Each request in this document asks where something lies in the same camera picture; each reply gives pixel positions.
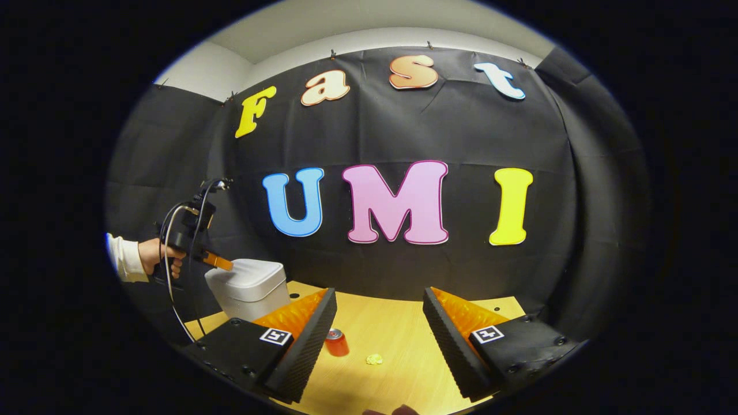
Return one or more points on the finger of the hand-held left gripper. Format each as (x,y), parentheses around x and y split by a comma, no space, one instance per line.
(218,261)

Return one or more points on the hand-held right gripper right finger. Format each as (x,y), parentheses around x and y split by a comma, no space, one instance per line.
(452,346)

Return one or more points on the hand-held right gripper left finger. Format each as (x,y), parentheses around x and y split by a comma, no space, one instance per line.
(300,351)

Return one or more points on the red pop can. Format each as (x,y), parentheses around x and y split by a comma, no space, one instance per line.
(337,344)

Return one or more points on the white desktop garbage bin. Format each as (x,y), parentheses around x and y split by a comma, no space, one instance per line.
(251,288)

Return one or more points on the yellow paper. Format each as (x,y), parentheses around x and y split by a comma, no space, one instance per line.
(374,359)

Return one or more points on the wooden desktop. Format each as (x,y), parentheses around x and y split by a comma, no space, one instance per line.
(392,334)

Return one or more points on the black backdrop cloth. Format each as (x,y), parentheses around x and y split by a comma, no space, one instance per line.
(461,127)

